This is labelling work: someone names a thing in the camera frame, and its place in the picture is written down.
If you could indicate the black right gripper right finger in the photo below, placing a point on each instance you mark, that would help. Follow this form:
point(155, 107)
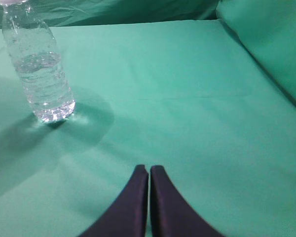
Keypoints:
point(170, 214)

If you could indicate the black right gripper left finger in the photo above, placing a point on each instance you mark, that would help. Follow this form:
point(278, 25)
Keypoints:
point(127, 215)

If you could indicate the clear plastic water bottle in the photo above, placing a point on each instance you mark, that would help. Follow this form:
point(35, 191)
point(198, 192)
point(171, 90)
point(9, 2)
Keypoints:
point(36, 58)

